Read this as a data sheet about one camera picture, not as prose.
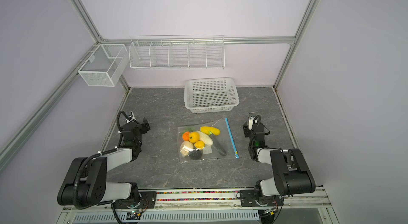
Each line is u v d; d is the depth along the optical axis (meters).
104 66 1.02
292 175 0.44
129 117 0.76
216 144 0.88
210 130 0.93
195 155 0.82
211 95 1.15
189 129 0.91
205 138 0.90
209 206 0.73
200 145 0.87
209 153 0.89
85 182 0.43
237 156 0.86
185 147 0.81
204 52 1.05
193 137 0.87
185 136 0.91
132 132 0.68
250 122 0.82
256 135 0.69
